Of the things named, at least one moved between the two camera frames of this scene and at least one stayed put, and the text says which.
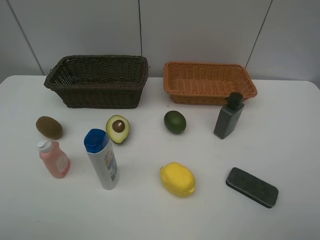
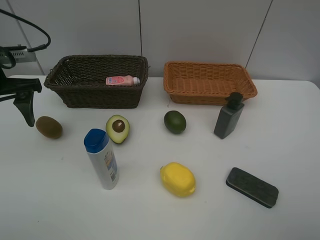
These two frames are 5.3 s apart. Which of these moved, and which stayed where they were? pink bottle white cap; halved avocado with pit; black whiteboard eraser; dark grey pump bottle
Moved: pink bottle white cap
Stayed: halved avocado with pit; dark grey pump bottle; black whiteboard eraser
